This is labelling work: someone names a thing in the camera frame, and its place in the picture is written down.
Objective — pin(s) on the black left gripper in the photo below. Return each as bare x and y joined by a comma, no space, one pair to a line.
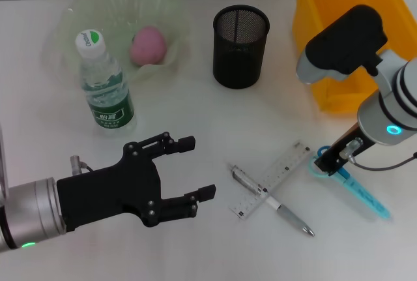
110,193

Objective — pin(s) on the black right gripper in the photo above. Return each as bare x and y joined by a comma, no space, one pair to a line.
345,152

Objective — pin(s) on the light blue scissors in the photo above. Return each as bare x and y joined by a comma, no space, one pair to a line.
365,196

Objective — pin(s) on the clear green-label water bottle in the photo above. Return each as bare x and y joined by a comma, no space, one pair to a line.
110,105

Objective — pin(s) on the pink peach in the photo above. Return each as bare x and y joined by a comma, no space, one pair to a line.
148,46

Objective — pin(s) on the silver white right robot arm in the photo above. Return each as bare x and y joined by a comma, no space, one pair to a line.
391,108

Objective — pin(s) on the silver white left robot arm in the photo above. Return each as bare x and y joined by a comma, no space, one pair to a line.
29,212

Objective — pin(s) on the clear plastic ruler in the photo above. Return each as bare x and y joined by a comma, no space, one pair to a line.
277,176

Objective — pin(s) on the silver clear ballpoint pen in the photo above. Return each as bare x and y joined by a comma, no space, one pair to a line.
288,214

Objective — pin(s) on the black mesh pen holder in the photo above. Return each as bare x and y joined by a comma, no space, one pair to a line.
239,56

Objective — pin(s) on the translucent green plastic fruit plate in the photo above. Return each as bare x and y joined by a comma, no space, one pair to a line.
130,7

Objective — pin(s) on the yellow plastic bin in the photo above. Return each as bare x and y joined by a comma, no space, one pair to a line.
304,17

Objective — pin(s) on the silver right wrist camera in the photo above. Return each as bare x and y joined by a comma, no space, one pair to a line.
345,43

